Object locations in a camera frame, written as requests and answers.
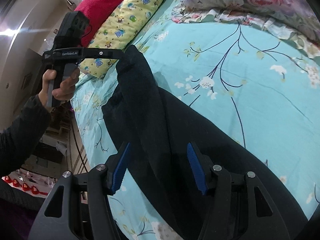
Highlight light blue floral bedsheet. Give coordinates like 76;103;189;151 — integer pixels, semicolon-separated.
71;0;319;239

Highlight yellow cartoon bolster pillow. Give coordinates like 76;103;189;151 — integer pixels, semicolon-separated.
78;0;168;79

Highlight black fleece pants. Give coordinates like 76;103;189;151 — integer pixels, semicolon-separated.
102;46;308;239

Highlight person left black sleeve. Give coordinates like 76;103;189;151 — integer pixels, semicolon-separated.
1;95;51;177

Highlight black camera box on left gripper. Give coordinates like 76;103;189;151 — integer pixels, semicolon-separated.
53;11;89;49

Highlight red fleece blanket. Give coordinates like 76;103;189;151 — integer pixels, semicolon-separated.
75;0;123;47

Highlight person left hand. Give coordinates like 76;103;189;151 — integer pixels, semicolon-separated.
38;68;80;109

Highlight floral purple pink pillow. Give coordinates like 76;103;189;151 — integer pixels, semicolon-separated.
171;0;319;59

